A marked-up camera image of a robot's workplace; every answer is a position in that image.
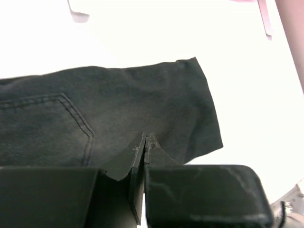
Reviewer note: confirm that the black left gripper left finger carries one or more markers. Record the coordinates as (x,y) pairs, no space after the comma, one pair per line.
(75,197)

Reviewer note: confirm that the dark denim trousers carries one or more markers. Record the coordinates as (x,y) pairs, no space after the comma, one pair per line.
(85,116)

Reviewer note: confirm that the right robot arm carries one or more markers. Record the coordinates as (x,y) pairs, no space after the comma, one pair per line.
(288,211)

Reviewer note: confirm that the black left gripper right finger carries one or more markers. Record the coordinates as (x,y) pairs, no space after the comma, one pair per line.
(201,196)

